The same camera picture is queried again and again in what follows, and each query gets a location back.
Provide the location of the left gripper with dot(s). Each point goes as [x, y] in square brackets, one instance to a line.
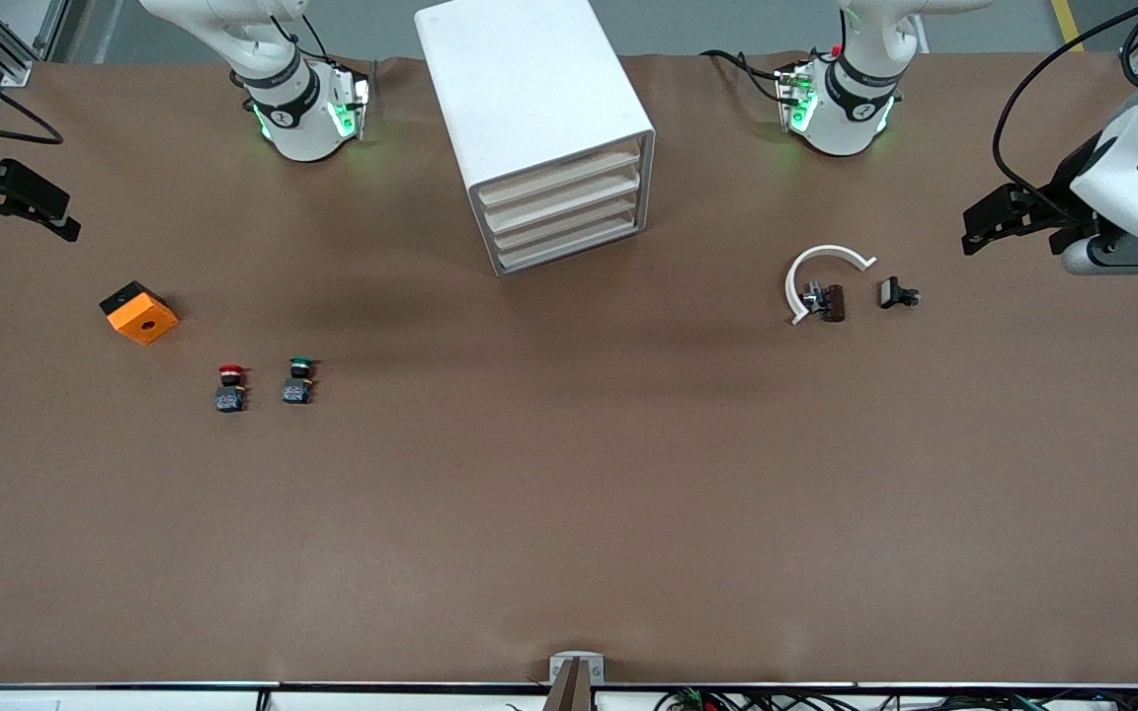
[1066, 185]

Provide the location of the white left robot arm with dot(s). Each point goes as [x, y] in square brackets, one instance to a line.
[841, 118]

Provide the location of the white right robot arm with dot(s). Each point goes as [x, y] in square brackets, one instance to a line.
[287, 109]

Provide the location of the orange and black button box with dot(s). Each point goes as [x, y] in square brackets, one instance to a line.
[141, 318]

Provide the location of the small black clip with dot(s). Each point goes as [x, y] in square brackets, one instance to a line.
[893, 292]

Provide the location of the white curved plastic piece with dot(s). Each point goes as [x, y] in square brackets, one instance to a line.
[826, 252]

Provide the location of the small brown component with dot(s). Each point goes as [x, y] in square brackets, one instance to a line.
[831, 302]

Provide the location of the brown table cover sheet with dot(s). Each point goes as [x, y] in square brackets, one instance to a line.
[529, 494]

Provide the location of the grey brown metal bar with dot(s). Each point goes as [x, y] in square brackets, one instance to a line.
[569, 696]

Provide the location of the red push button switch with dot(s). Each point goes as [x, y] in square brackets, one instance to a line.
[230, 393]

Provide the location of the green push button switch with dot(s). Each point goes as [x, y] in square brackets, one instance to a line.
[298, 387]

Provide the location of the white table edge rail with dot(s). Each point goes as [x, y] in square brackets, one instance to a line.
[134, 697]

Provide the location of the grey metal bracket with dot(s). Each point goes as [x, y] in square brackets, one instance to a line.
[577, 664]

